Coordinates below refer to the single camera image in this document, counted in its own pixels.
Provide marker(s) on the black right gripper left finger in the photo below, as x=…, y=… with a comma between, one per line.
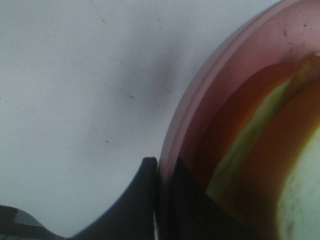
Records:
x=131, y=217

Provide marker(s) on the grey black robot base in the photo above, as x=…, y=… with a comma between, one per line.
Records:
x=16, y=224

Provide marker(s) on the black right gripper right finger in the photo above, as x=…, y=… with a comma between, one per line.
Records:
x=185, y=212

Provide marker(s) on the pink round plate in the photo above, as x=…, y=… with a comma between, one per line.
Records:
x=285, y=32

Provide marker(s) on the white bread sandwich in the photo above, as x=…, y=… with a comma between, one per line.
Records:
x=259, y=159

